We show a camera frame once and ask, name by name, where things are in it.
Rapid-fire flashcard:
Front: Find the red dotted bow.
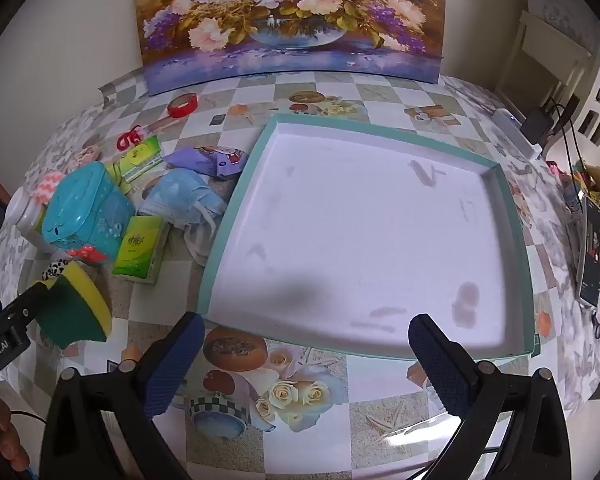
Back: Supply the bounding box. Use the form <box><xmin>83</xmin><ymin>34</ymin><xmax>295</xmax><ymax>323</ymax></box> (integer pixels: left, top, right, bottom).
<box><xmin>65</xmin><ymin>244</ymin><xmax>110</xmax><ymax>265</ymax></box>

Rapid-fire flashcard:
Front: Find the blue face mask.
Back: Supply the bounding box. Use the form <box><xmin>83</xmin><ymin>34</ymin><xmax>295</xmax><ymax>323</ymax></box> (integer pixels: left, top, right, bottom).
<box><xmin>137</xmin><ymin>168</ymin><xmax>229</xmax><ymax>266</ymax></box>

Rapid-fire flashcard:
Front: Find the black power adapter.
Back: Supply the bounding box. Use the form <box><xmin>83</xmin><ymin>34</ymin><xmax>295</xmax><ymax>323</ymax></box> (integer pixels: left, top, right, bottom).
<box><xmin>520</xmin><ymin>106</ymin><xmax>556</xmax><ymax>145</ymax></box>

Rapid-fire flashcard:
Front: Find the green yellow sponge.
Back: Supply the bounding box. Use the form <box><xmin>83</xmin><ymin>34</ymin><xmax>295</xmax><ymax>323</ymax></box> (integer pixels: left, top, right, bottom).
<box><xmin>36</xmin><ymin>260</ymin><xmax>113</xmax><ymax>350</ymax></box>

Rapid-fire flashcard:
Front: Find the person's left hand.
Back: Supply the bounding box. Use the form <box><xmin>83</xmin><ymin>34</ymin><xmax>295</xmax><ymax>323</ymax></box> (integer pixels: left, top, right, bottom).
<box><xmin>0</xmin><ymin>395</ymin><xmax>31</xmax><ymax>472</ymax></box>

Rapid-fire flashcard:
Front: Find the smartphone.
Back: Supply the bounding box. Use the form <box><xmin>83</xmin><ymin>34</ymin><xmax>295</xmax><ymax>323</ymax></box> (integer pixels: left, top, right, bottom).
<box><xmin>577</xmin><ymin>196</ymin><xmax>600</xmax><ymax>308</ymax></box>

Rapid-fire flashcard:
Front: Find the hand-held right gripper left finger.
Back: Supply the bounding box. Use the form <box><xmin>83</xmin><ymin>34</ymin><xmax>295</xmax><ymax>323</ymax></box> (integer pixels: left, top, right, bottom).
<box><xmin>40</xmin><ymin>311</ymin><xmax>206</xmax><ymax>480</ymax></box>

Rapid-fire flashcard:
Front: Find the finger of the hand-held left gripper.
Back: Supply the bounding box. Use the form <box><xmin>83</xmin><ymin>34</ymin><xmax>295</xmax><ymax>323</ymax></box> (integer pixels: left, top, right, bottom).
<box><xmin>2</xmin><ymin>280</ymin><xmax>51</xmax><ymax>333</ymax></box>

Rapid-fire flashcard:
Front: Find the red tape roll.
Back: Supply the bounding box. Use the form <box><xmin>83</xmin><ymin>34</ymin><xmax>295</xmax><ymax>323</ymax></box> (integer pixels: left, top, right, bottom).
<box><xmin>167</xmin><ymin>92</ymin><xmax>199</xmax><ymax>117</ymax></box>

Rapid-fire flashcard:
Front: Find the white power strip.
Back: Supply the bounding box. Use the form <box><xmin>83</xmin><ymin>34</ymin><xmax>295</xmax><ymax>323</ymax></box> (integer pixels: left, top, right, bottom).
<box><xmin>491</xmin><ymin>108</ymin><xmax>543</xmax><ymax>161</ymax></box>

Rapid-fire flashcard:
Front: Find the purple baby wipes packet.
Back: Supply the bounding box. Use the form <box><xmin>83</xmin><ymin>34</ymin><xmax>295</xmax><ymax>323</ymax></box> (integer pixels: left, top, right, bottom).
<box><xmin>164</xmin><ymin>145</ymin><xmax>248</xmax><ymax>179</ymax></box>

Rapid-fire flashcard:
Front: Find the teal plastic wipes box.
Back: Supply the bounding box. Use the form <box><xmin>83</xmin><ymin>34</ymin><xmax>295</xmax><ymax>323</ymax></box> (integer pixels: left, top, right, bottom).
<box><xmin>41</xmin><ymin>161</ymin><xmax>137</xmax><ymax>261</ymax></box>

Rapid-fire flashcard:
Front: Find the pink chevron cloth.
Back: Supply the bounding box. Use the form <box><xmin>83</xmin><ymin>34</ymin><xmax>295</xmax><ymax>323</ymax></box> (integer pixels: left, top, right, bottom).
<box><xmin>32</xmin><ymin>170</ymin><xmax>68</xmax><ymax>206</ymax></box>

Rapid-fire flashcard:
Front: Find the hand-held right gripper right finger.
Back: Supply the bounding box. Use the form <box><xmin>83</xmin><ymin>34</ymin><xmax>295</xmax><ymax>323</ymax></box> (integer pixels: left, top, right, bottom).
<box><xmin>408</xmin><ymin>313</ymin><xmax>573</xmax><ymax>480</ymax></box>

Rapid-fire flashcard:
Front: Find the white wooden stool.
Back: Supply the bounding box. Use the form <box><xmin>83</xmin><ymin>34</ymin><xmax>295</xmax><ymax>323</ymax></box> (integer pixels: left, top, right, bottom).
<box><xmin>495</xmin><ymin>10</ymin><xmax>593</xmax><ymax>111</ymax></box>

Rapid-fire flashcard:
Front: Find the flower painting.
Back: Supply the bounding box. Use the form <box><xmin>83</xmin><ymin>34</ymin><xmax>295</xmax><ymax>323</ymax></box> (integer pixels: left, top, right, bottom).
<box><xmin>132</xmin><ymin>0</ymin><xmax>448</xmax><ymax>97</ymax></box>

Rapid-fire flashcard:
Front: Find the teal-rimmed white tray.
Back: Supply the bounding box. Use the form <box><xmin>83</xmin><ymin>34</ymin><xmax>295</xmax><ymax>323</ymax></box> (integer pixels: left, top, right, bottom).
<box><xmin>196</xmin><ymin>113</ymin><xmax>536</xmax><ymax>361</ymax></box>

